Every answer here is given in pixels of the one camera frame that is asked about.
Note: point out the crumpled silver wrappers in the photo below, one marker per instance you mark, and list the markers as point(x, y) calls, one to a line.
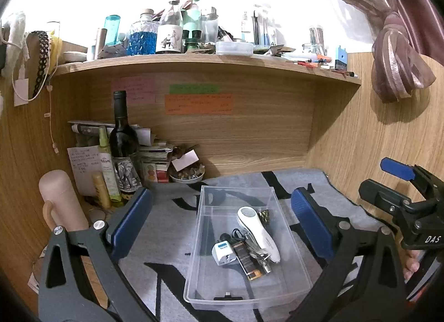
point(112, 51)

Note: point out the clear plastic storage box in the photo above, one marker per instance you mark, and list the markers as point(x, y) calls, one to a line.
point(277, 273)

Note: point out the white handheld oval-head device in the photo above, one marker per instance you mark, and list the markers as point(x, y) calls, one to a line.
point(256, 232)

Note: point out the orange sticky note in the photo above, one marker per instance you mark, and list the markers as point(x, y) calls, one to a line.
point(197, 105)

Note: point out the person's right hand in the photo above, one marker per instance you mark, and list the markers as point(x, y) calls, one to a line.
point(412, 266)

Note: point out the mint green pump bottle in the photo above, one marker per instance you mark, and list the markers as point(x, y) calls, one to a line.
point(192, 17)

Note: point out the white handwritten note paper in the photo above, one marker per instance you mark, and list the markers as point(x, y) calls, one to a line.
point(81, 169)

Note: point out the white plug adapter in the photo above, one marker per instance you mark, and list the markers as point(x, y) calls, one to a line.
point(223, 254)

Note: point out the grey black-printed mat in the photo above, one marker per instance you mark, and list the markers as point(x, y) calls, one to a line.
point(166, 238)

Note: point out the cup of brushes and pens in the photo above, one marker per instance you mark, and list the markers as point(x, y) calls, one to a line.
point(265, 29)

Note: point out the clear glass jar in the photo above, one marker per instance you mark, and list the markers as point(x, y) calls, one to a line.
point(209, 29)

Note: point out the glass bottle with blue liquid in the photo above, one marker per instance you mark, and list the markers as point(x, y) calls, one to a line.
point(142, 41)

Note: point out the cream cosmetic tube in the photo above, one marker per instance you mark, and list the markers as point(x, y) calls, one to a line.
point(100, 190)

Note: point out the stack of papers and booklets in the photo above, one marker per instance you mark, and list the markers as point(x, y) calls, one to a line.
point(156, 150)

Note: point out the wooden shelf board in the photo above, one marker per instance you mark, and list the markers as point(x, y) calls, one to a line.
point(208, 63)

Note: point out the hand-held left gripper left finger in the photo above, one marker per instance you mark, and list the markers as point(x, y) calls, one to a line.
point(133, 218)

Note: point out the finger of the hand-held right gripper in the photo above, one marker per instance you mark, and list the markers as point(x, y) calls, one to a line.
point(397, 167)
point(381, 195)

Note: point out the white bowl of pebbles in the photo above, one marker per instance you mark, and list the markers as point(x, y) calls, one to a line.
point(187, 176)

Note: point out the blue box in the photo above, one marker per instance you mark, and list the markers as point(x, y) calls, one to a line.
point(341, 60)

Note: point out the black lace headband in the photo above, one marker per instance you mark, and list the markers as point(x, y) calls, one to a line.
point(43, 62)

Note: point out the rolled newspaper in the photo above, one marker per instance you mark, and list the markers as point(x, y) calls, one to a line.
point(86, 129)

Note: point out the white card with coloured circles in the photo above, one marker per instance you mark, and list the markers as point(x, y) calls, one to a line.
point(150, 173)

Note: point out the black bar with gold label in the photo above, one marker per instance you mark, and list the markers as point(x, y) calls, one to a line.
point(248, 261)

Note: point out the white round tin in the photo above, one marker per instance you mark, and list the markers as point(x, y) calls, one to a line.
point(74, 56)

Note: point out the dark wine bottle elephant label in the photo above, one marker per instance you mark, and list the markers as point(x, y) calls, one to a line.
point(121, 141)

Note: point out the teal plastic bottle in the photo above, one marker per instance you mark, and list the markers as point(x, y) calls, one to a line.
point(112, 30)

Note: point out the cream thermos flask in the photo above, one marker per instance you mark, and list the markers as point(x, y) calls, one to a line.
point(59, 193)

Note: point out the small red box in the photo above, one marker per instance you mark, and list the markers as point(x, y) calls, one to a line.
point(162, 176)

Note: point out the blank white card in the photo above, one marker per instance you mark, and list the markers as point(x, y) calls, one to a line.
point(185, 160)

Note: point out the pink striped curtain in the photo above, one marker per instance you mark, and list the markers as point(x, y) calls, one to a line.
point(399, 48)

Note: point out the clear lidded plastic container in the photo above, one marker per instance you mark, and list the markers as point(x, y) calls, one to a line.
point(234, 48)

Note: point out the tall clear bottle illustrated label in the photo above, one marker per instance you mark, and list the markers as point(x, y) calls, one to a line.
point(169, 34)

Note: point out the round metal-rimmed glasses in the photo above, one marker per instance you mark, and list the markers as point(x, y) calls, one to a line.
point(95, 216)

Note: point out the small brass trinket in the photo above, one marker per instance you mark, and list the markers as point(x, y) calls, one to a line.
point(264, 215)

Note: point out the black earphones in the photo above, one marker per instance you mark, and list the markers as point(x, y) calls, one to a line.
point(232, 233)

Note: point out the pink sticky note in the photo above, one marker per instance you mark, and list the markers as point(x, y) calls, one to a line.
point(131, 89)

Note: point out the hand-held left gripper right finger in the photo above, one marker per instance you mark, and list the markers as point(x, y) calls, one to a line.
point(310, 225)

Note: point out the short glass jar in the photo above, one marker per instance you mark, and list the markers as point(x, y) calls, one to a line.
point(314, 44)

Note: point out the green sticky note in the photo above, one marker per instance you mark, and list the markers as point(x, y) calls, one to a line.
point(194, 88)

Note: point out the white cloth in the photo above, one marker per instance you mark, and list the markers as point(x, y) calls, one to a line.
point(12, 41)

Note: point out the cardboard tube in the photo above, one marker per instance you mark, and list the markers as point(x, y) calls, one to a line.
point(100, 43)

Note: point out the slim clear bottle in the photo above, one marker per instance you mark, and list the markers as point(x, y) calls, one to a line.
point(246, 29)

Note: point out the green spray bottle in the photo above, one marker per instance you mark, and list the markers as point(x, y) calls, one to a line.
point(105, 166)

